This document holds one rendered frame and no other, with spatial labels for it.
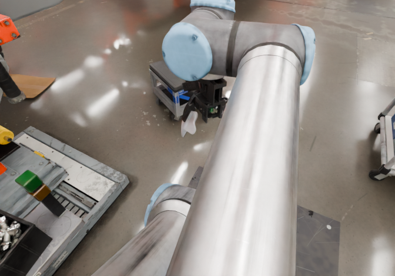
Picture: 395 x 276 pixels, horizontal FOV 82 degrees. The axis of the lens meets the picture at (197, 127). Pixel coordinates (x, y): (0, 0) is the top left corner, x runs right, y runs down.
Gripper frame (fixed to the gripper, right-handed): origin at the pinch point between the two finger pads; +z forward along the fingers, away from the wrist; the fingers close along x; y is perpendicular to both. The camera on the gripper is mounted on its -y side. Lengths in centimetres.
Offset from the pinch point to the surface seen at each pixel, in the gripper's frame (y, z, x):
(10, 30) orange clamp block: -55, -20, -44
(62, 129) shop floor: -106, 62, -53
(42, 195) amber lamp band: -5.7, 9.1, -48.2
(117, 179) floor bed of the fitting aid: -41, 57, -29
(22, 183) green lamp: -5, 2, -50
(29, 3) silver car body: -101, -18, -40
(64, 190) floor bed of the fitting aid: -47, 58, -55
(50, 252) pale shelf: 3, 24, -52
